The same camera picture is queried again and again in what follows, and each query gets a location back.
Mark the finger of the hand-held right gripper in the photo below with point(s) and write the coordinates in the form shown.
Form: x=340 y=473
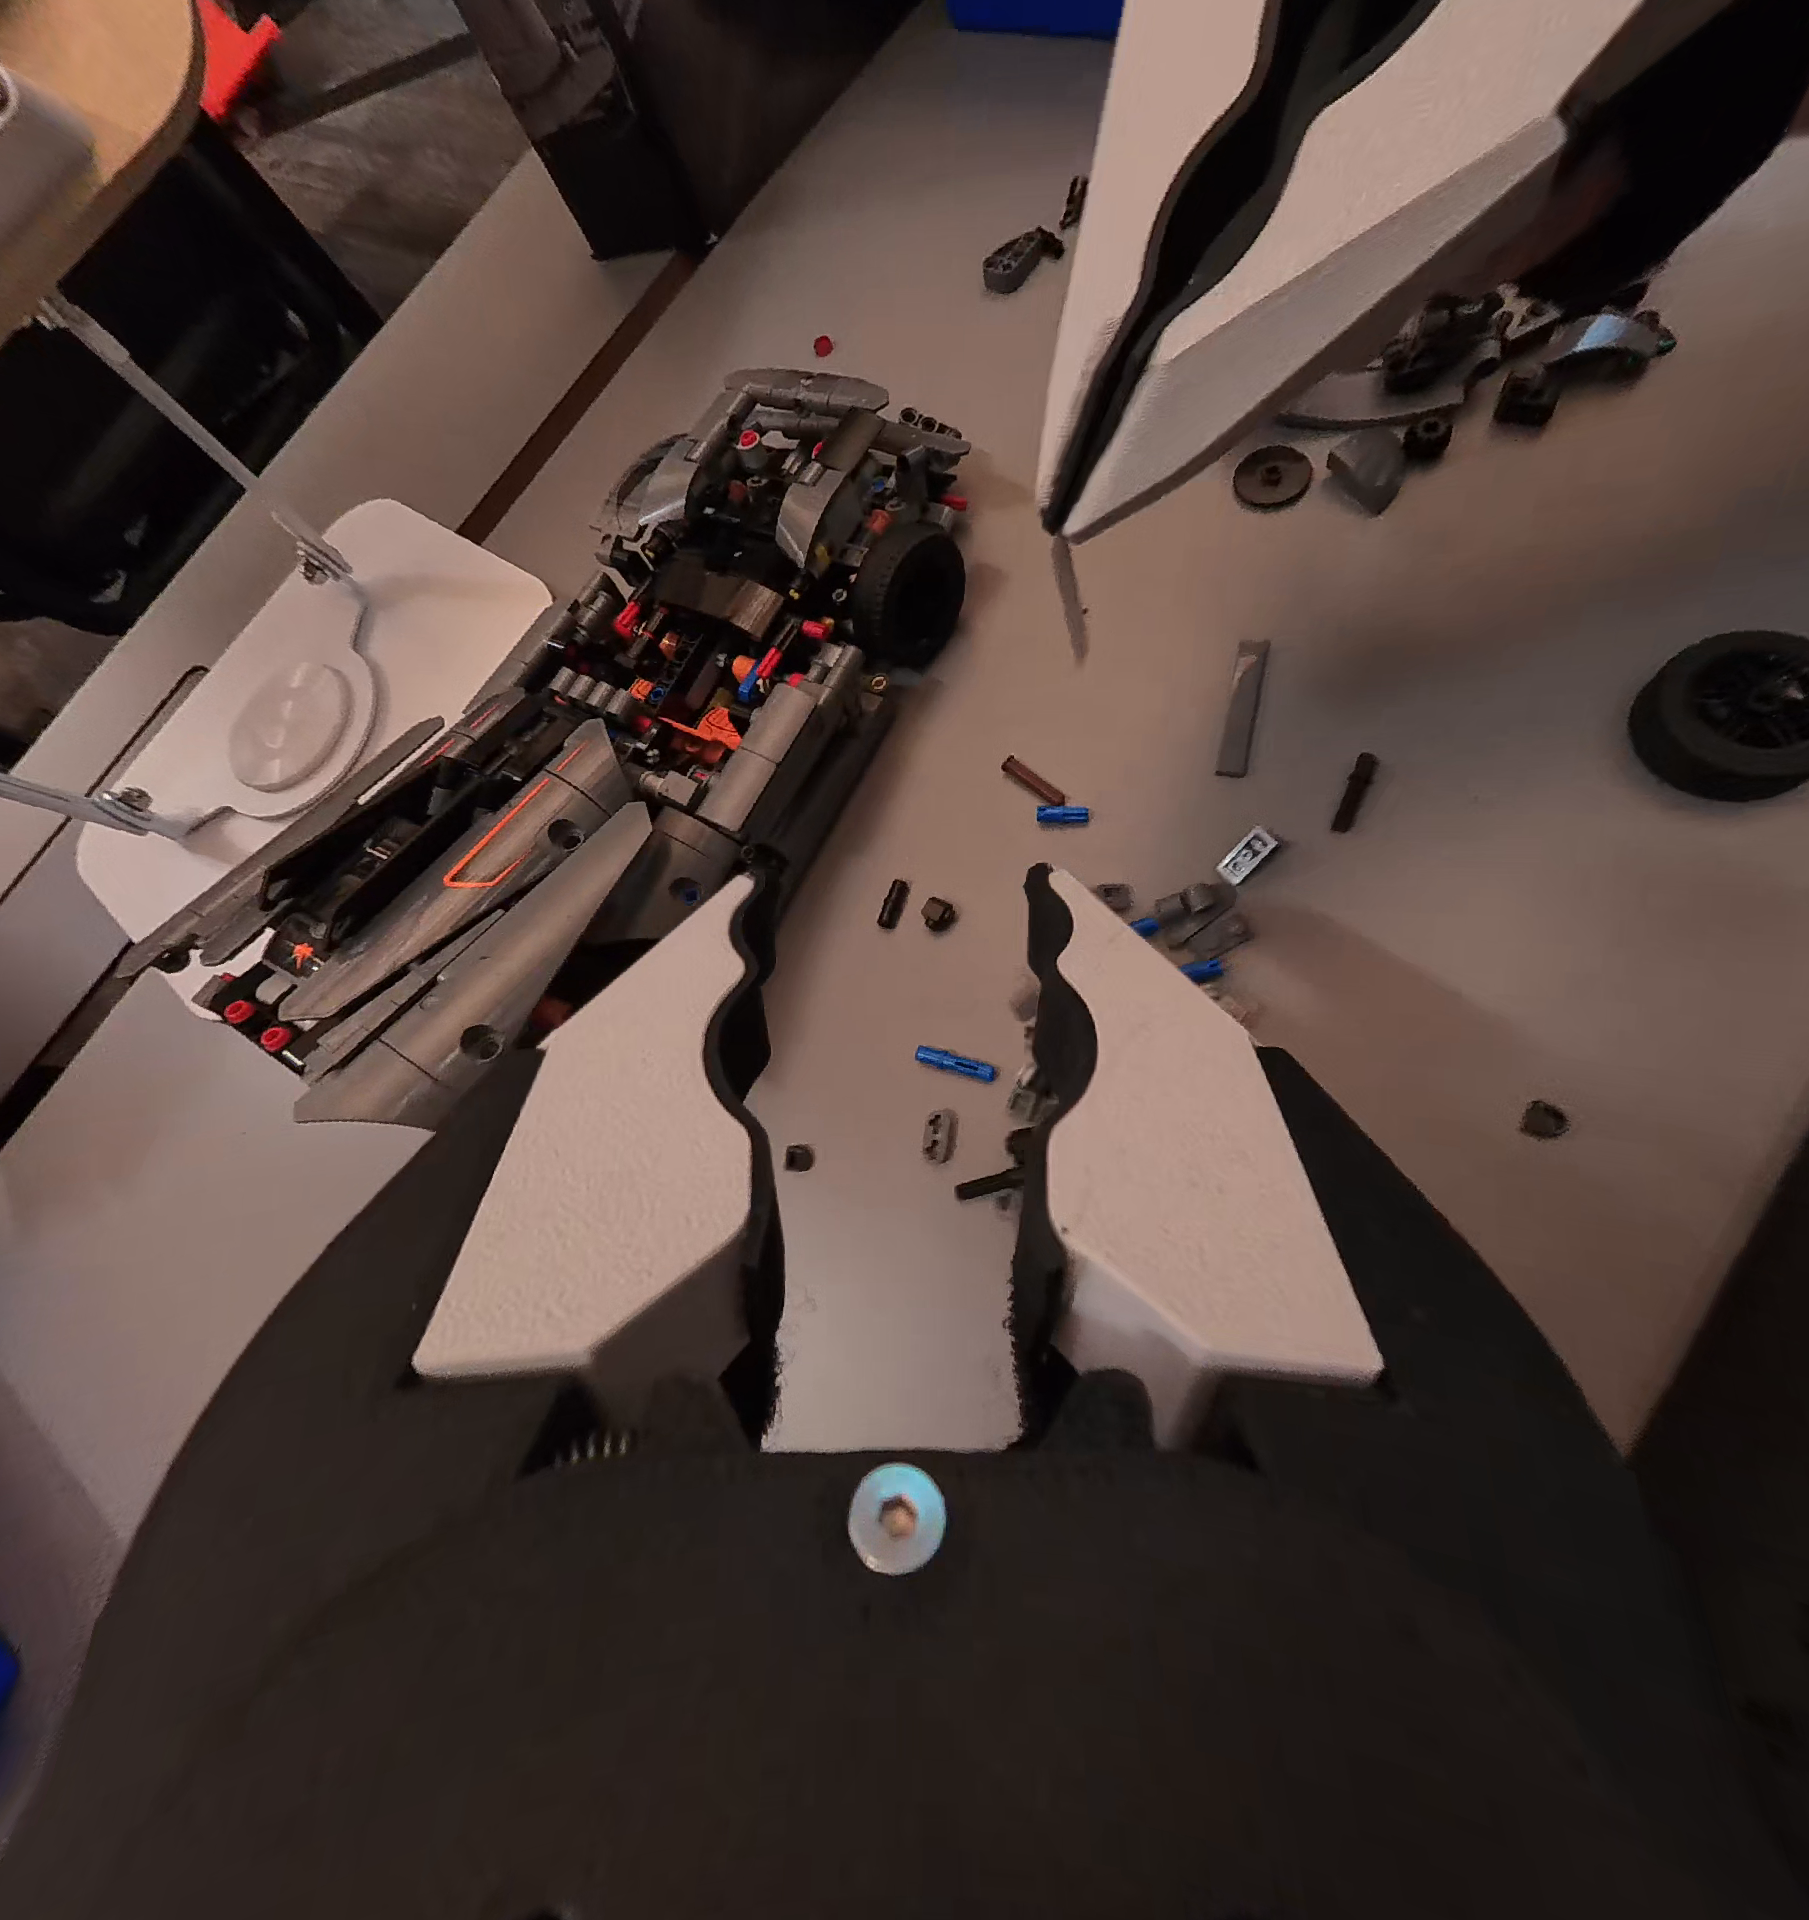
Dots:
x=1145 y=150
x=1383 y=180

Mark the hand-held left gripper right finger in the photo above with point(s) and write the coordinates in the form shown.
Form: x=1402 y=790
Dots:
x=1205 y=1201

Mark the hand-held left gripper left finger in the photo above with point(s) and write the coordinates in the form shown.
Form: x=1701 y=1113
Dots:
x=589 y=1201

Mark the grey lego car model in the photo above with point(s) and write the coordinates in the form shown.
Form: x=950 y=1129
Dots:
x=545 y=811

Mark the small black lego wheel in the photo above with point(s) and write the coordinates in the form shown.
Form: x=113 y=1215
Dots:
x=1669 y=734

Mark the small grey lego assembly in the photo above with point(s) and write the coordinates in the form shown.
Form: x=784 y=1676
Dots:
x=1197 y=909

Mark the pile of grey lego plates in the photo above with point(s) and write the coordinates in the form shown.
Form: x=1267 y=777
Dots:
x=1362 y=473

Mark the printed grey lego tile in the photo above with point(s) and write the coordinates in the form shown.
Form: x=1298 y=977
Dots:
x=1249 y=855

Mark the small black round lego piece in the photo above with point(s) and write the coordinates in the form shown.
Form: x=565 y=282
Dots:
x=1546 y=1118

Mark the short black lego pin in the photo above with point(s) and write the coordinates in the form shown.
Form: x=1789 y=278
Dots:
x=892 y=902

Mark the long black lego pin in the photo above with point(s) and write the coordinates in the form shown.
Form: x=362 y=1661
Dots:
x=1353 y=792

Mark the lego set box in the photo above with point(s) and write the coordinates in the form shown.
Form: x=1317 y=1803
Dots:
x=619 y=135

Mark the scattered blue pins grey pieces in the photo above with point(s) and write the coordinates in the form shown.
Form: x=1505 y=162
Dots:
x=956 y=1062

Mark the white and wooden book stand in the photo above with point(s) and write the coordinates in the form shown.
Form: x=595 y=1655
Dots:
x=394 y=600

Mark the red plastic object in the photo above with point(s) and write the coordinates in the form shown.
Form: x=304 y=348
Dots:
x=236 y=60

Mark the black office chair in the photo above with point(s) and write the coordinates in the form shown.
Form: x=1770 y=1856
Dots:
x=169 y=375

